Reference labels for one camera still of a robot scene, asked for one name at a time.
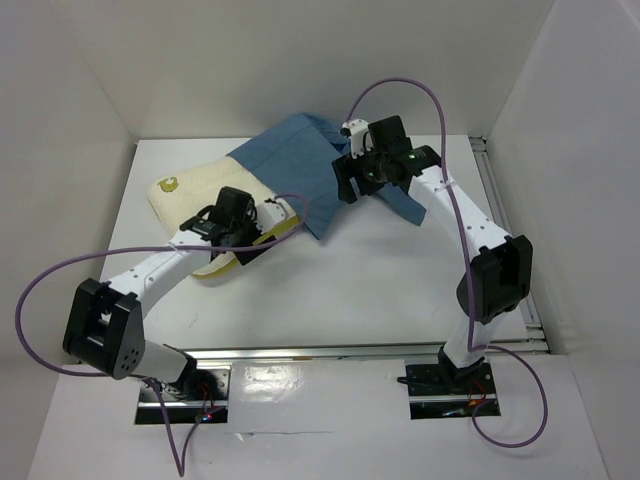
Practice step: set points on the blue fabric pillowcase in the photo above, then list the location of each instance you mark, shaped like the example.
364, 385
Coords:
296, 156

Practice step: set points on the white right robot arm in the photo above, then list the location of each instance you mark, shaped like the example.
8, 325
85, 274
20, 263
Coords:
497, 265

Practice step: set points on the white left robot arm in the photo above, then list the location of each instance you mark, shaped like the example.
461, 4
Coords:
105, 329

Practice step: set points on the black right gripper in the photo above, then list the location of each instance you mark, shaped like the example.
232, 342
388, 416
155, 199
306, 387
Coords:
347, 167

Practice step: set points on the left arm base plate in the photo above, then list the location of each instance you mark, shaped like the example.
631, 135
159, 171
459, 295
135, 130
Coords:
208, 399

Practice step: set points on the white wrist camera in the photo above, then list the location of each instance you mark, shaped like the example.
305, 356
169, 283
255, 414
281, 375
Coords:
357, 131
271, 213

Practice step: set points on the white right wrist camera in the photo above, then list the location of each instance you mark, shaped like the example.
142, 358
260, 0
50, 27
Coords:
357, 131

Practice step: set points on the aluminium table edge rail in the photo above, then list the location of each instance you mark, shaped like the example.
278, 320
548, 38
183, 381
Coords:
349, 352

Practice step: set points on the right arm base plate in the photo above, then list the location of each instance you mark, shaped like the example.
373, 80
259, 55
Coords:
431, 396

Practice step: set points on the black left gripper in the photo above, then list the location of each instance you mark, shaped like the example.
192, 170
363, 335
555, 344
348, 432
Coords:
246, 255

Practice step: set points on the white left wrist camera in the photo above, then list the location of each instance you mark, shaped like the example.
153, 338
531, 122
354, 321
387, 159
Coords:
271, 213

